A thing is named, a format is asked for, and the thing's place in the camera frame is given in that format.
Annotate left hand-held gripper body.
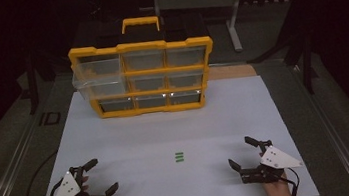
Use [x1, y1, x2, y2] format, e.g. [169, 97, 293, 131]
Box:
[43, 162, 108, 196]

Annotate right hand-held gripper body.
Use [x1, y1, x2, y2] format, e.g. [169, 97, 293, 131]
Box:
[235, 134, 306, 187]

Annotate clear plastic drawer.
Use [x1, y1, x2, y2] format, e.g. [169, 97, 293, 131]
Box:
[69, 52, 129, 102]

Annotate yellow and black drawer organizer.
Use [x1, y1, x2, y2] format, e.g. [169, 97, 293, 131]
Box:
[64, 7, 222, 125]

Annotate person's right hand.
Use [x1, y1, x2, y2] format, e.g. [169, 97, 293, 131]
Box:
[261, 173, 297, 196]

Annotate wooden board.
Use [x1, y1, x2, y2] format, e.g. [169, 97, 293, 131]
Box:
[207, 61, 258, 83]

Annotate black stand leg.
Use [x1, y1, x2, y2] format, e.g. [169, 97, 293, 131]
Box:
[21, 49, 44, 117]

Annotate grid of clear organizer drawers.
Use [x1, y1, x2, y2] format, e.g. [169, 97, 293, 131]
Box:
[92, 42, 213, 115]

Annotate black floor bracket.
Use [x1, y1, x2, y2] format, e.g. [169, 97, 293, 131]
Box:
[36, 110, 63, 128]

